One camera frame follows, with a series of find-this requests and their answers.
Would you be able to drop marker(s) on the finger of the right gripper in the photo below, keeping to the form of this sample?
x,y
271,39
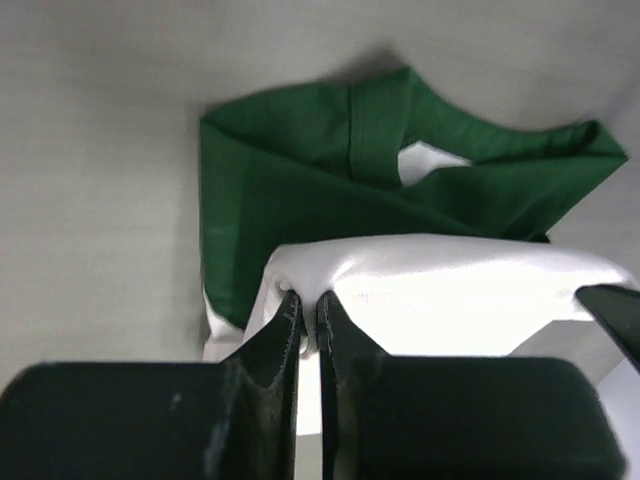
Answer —
x,y
616,309

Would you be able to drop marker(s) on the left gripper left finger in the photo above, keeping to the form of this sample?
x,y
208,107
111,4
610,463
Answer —
x,y
234,419

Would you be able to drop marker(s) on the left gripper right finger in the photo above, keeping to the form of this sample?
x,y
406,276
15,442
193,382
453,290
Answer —
x,y
388,416

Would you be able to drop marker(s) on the white and green raglan t-shirt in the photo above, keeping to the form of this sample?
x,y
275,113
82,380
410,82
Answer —
x,y
430,225

